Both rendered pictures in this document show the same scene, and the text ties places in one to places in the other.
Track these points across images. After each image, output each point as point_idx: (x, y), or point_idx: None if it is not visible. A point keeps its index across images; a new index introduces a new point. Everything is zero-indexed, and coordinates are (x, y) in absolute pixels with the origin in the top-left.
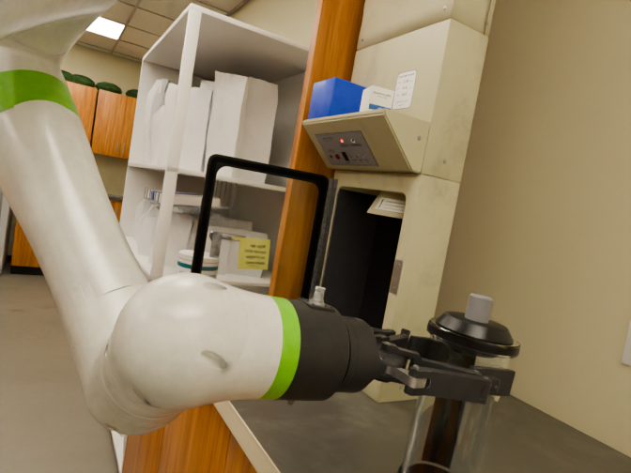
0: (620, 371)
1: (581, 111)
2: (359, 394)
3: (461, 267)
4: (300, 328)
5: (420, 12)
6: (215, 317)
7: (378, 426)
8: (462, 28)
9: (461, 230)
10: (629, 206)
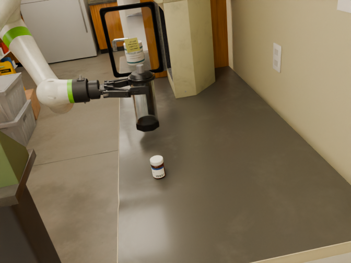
0: (273, 71)
1: None
2: (171, 96)
3: (240, 25)
4: (71, 86)
5: None
6: (48, 88)
7: (166, 106)
8: None
9: (237, 4)
10: None
